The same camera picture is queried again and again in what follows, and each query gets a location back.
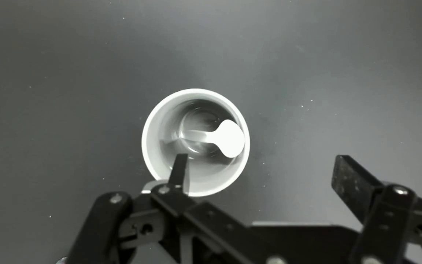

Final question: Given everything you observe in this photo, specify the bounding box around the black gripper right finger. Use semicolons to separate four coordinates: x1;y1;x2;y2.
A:
329;153;416;225

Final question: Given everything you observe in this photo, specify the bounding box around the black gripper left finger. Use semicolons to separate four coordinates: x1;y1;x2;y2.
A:
151;153;190;208

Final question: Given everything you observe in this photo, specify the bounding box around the white plastic spoon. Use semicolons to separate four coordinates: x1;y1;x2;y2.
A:
159;118;246;159

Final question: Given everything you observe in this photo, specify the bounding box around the grey ceramic mug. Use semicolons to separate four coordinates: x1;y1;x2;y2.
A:
140;87;250;196

